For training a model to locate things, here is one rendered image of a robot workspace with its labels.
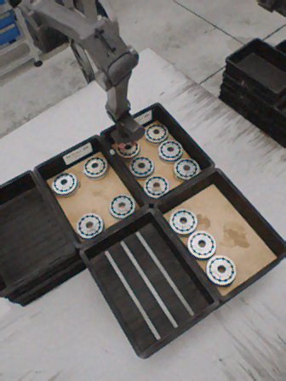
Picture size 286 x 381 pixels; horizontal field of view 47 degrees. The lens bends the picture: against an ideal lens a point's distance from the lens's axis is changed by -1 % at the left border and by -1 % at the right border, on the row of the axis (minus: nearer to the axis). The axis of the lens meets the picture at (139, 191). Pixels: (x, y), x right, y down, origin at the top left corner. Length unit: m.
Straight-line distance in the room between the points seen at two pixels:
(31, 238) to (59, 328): 0.35
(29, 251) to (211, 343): 0.75
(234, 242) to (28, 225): 0.79
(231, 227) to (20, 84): 2.37
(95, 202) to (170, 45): 2.18
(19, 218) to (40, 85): 1.87
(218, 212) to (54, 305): 0.72
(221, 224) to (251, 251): 0.14
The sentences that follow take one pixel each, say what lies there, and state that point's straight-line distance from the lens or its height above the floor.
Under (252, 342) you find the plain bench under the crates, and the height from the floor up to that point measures 0.70.
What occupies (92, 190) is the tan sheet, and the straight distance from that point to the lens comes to 1.35.
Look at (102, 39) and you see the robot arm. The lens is 0.80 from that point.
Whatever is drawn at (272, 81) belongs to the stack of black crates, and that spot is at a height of 0.49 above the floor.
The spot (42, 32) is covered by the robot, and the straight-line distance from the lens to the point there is 1.92.
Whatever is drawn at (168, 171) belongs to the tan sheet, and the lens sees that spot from 1.36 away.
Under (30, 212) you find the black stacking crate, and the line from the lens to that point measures 1.38.
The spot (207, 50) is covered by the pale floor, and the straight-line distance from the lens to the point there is 3.20.
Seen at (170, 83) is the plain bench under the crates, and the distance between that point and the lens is 1.87.
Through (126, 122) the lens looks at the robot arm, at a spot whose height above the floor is 1.08.
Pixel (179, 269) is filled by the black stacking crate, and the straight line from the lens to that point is 1.21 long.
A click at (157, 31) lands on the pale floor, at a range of 3.40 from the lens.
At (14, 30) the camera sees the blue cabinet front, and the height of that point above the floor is 0.38.
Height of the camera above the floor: 1.99
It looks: 62 degrees down
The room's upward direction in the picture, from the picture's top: 8 degrees counter-clockwise
